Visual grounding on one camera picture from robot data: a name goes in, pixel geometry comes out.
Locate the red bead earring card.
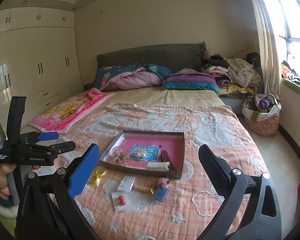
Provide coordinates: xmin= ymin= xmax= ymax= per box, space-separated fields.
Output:
xmin=111 ymin=191 xmax=127 ymax=212

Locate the polka dot bow hair clip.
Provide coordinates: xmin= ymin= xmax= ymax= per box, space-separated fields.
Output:
xmin=108 ymin=146 xmax=130 ymax=166

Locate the pink pompom hair tie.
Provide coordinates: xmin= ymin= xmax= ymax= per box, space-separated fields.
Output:
xmin=157 ymin=177 xmax=171 ymax=189

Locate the dark red hair clip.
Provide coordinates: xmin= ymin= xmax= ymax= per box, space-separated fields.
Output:
xmin=161 ymin=150 xmax=175 ymax=170

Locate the blue rectangular hair clip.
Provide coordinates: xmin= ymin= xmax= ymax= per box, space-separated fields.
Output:
xmin=153 ymin=187 xmax=168 ymax=202

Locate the pearl hair clip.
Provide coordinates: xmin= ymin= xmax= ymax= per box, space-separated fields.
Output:
xmin=135 ymin=148 xmax=147 ymax=158

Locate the white cloud hair claw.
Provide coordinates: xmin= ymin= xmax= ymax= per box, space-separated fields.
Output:
xmin=146 ymin=161 xmax=170 ymax=171

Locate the person's left hand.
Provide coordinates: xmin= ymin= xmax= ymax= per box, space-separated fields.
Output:
xmin=0 ymin=164 xmax=17 ymax=199

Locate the pink cartoon blanket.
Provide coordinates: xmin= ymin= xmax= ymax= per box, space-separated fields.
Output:
xmin=29 ymin=88 xmax=115 ymax=134

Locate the orange plaid cloud quilt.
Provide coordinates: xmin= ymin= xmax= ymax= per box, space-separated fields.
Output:
xmin=55 ymin=103 xmax=267 ymax=239

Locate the dark cardboard box tray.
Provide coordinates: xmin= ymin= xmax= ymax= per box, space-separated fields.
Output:
xmin=100 ymin=130 xmax=185 ymax=179

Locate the floral fabric laundry basket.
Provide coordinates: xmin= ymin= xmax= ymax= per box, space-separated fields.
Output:
xmin=242 ymin=94 xmax=282 ymax=138

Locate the cream wardrobe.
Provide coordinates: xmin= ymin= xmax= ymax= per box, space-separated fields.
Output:
xmin=0 ymin=0 xmax=91 ymax=156

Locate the pink and navy comforter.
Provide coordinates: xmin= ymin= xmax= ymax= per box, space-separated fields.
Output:
xmin=93 ymin=63 xmax=172 ymax=91

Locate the beige bed sheet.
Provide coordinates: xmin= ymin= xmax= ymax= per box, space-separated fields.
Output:
xmin=20 ymin=87 xmax=241 ymax=136

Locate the pile of clothes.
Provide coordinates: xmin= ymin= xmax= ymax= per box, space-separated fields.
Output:
xmin=201 ymin=50 xmax=264 ymax=99

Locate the purple teal striped pillow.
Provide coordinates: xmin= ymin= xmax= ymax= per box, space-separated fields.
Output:
xmin=162 ymin=70 xmax=219 ymax=95

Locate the dark green headboard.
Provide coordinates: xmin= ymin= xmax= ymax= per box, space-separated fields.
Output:
xmin=96 ymin=42 xmax=206 ymax=73

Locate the cream curtain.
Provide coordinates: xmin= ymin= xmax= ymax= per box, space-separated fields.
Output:
xmin=251 ymin=0 xmax=281 ymax=99

